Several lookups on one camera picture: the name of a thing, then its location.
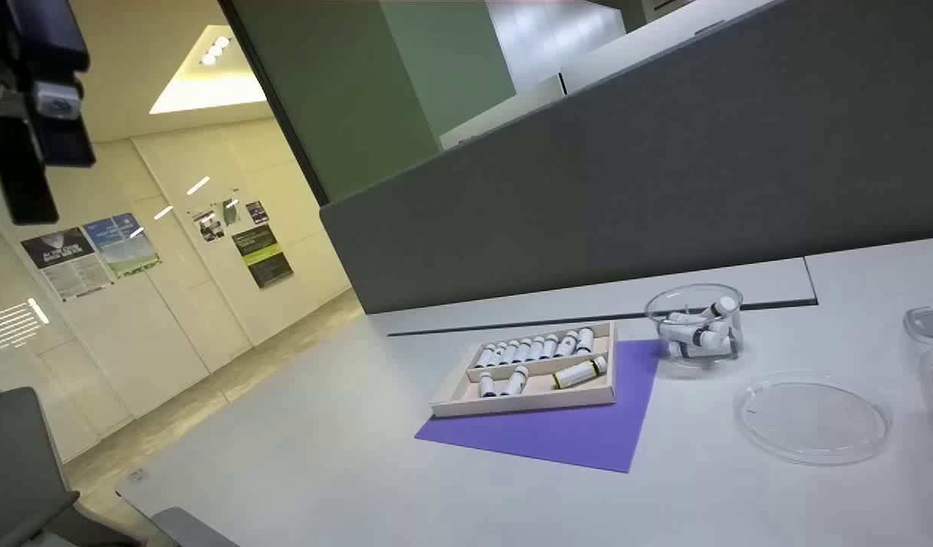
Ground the clear glass bowl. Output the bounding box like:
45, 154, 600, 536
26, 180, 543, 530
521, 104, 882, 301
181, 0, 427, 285
642, 279, 747, 379

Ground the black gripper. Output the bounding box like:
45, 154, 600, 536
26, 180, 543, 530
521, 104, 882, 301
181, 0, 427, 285
0, 0, 96, 228

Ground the green pillar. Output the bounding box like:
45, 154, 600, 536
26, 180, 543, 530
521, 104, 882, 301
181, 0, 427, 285
219, 0, 521, 207

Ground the blue green wall poster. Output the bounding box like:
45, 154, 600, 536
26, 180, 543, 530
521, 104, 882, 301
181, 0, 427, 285
78, 210, 163, 281

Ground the round clear plastic lid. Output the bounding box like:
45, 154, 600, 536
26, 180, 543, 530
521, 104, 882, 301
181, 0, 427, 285
733, 375, 892, 470

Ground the black green wall poster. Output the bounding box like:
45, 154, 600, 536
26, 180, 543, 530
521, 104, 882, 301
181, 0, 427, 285
228, 222, 297, 291

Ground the dark photo wall poster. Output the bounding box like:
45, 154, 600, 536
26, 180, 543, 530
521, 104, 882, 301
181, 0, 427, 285
18, 225, 114, 308

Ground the dark office chair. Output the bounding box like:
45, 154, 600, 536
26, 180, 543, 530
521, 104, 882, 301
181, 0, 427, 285
0, 376, 136, 547

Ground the large vial with yellowish label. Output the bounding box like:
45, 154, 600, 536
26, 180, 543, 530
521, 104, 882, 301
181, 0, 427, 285
549, 351, 610, 396

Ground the bright ceiling light panel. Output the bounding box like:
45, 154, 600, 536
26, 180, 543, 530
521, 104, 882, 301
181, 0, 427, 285
145, 22, 270, 117

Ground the purple paper mat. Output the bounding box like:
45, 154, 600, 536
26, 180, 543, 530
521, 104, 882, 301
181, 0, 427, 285
412, 336, 667, 477

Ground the wooden tray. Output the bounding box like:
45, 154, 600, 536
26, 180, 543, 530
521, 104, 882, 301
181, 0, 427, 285
427, 320, 621, 419

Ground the grey desk partition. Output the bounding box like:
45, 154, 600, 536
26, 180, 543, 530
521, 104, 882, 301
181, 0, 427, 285
320, 0, 933, 315

